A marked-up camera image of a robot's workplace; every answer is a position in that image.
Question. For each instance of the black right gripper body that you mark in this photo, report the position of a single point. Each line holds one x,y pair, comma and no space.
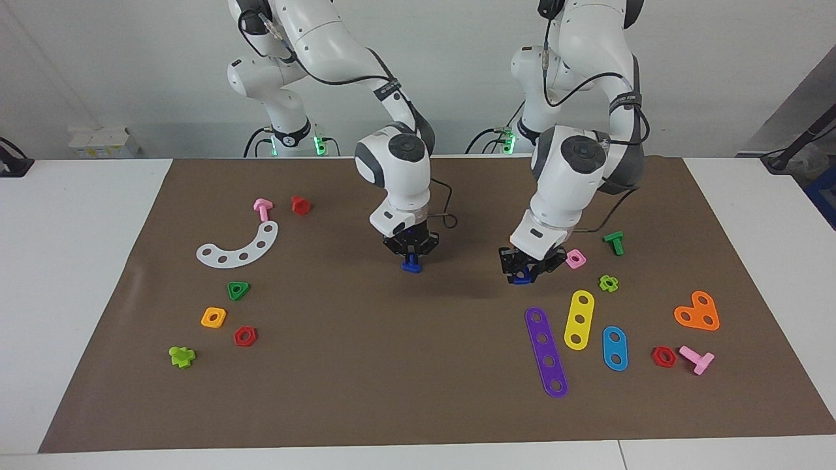
411,241

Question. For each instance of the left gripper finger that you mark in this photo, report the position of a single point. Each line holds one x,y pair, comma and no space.
511,274
537,269

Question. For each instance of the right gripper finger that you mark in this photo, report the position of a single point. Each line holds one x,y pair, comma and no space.
417,257
405,257

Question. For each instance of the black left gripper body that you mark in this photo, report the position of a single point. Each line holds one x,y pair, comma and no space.
552,261

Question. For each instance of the blue triangular-head plastic screw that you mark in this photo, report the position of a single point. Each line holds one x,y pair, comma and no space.
411,267

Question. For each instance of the blue square plastic nut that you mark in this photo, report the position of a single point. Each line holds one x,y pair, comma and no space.
522,281

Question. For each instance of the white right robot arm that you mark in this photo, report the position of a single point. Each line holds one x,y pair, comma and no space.
405,186

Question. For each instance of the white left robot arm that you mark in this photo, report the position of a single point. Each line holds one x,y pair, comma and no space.
562,189

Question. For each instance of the pink square plastic nut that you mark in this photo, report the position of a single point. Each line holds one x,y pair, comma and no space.
581,264

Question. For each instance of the lime green cross nut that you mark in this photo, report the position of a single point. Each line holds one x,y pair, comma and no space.
604,282
179,357

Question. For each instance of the dark green plastic screw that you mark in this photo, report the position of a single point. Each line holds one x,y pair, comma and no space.
616,245

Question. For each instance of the red hexagonal-head plastic screw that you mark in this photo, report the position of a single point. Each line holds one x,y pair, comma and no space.
300,207

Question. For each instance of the red hexagonal plastic nut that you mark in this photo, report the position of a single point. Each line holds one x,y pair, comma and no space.
238,338
655,358

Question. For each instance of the pink plastic screw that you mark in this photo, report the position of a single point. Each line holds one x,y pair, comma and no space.
262,210
692,354

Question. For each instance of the green triangular plastic nut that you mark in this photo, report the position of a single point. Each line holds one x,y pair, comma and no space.
231,287

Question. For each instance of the orange square plastic nut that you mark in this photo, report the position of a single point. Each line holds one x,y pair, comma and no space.
205,321

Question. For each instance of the lime green cross nut left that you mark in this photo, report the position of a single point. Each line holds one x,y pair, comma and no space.
179,357

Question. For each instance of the yellow three-hole plate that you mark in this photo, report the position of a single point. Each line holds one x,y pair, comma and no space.
579,311

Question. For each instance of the purple four-hole plate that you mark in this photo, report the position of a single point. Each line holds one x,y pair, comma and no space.
546,350

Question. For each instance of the blue two-hole plate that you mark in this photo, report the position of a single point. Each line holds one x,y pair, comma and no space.
614,348

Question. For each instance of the brown table mat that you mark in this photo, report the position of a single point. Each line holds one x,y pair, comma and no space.
392,378

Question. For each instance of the orange heart-shaped hole plate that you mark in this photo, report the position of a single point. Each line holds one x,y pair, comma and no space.
696,312

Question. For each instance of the white curved hole plate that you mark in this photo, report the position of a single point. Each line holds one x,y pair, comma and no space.
251,251

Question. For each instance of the black pole stand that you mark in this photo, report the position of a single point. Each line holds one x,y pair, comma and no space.
777,161

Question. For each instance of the blue crate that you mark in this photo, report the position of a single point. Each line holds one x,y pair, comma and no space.
826,196

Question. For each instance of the grey leaning board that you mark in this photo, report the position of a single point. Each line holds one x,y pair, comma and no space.
803,98

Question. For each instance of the white box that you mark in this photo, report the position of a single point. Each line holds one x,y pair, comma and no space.
104,143

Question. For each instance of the black table clamp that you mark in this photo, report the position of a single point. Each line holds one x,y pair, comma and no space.
13,163

